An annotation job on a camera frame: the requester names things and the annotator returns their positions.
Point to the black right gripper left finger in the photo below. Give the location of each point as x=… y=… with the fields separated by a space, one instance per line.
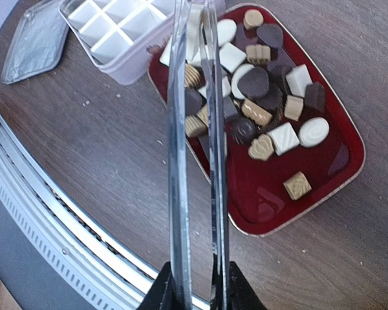
x=161 y=295

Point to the white divided tin box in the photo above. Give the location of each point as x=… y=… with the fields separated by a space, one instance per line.
x=120 y=36

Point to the metal front rail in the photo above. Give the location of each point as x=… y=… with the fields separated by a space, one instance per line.
x=86 y=258

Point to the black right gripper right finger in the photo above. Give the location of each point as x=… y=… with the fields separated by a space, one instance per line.
x=241 y=294

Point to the red chocolate tray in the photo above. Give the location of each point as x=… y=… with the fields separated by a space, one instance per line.
x=290 y=142

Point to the bunny print tin lid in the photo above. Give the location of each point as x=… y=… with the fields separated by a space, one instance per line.
x=37 y=44

